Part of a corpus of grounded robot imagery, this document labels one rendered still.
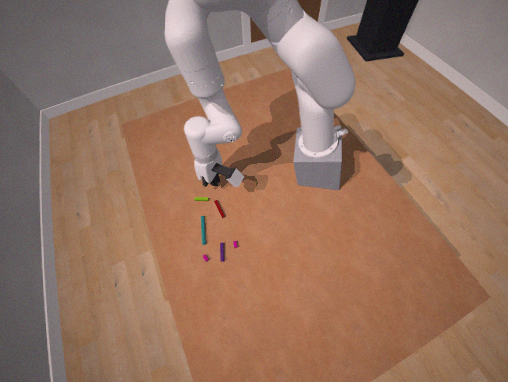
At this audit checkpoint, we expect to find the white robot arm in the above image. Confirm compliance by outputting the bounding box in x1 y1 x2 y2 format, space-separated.
165 0 356 164

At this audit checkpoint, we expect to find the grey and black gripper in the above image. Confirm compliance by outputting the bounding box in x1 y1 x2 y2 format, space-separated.
194 148 222 187

